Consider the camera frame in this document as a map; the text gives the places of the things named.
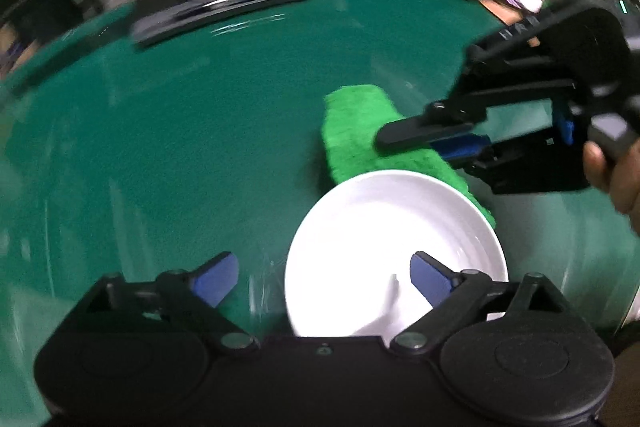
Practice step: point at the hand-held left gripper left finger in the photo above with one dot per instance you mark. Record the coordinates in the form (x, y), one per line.
(218, 277)

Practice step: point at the white round plate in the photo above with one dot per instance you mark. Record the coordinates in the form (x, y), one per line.
(360, 247)

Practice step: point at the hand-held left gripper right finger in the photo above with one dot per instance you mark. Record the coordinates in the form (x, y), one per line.
(429, 279)

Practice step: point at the black monitor stand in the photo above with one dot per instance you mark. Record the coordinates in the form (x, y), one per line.
(210, 7)

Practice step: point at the person's right hand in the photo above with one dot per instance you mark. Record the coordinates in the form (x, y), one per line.
(625, 192)

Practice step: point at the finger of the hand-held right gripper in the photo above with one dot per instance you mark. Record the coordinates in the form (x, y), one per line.
(462, 148)
(415, 132)

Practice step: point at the green cloth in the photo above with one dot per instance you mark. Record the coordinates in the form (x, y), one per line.
(355, 127)

